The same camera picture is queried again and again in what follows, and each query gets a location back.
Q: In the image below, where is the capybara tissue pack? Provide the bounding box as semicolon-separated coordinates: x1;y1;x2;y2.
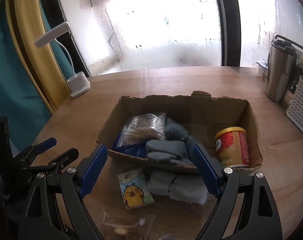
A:
118;168;155;209

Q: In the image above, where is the blue pouch pack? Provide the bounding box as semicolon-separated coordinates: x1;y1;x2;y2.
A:
112;132;147;158

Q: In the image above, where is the red yellow tin can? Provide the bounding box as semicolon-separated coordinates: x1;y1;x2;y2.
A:
215;127;250;168

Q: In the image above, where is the cotton swab plastic bag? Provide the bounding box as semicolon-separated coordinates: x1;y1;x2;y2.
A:
117;112;167;147

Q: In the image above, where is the dark grey sock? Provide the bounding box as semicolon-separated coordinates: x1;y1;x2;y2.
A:
145;118;200;166

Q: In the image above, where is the light blue sock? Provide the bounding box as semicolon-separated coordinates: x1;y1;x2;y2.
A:
147;171;208;205

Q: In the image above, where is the small clear plastic bag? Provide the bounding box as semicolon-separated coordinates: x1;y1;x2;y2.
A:
97;210;156;240

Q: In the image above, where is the white desk lamp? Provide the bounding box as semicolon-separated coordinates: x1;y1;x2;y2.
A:
34;21;91;99

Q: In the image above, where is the white perforated basket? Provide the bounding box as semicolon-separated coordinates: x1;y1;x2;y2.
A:
286;76;303;133

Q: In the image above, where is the open cardboard box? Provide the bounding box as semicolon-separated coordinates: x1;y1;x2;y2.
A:
96;91;263;174

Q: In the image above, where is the steel travel mug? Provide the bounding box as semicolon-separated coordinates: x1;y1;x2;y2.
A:
263;35;298;103

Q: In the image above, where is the black window frame post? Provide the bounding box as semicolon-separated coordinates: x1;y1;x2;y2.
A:
217;0;242;67

